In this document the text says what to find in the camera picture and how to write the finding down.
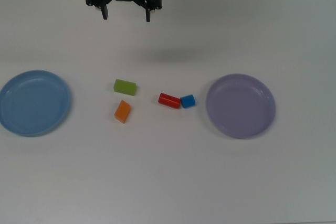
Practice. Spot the green rectangular block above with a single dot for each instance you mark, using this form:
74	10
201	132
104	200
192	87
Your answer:
124	87

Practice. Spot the red cylinder block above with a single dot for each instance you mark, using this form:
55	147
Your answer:
169	100

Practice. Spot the orange block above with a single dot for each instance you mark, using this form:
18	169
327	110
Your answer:
122	111

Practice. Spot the blue block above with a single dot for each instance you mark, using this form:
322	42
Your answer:
187	101

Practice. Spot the blue plate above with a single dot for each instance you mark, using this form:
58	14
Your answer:
34	103

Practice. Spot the purple plate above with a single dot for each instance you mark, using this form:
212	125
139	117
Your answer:
240	106

